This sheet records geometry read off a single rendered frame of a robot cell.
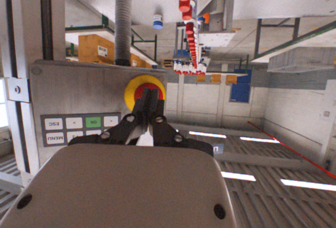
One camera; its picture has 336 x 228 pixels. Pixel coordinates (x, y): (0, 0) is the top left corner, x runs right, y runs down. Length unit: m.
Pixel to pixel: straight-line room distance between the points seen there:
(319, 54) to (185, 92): 6.25
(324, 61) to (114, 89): 2.17
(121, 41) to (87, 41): 1.56
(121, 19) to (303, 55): 1.99
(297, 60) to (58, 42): 2.04
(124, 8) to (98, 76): 0.16
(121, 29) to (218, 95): 7.62
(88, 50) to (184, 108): 6.61
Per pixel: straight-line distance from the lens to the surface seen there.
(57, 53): 0.22
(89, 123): 0.18
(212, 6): 0.50
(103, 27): 1.70
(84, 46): 1.85
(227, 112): 8.09
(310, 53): 2.12
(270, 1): 1.00
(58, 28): 0.23
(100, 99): 0.18
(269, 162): 5.33
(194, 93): 7.61
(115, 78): 0.17
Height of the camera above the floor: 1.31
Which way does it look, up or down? 8 degrees up
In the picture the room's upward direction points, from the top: 177 degrees counter-clockwise
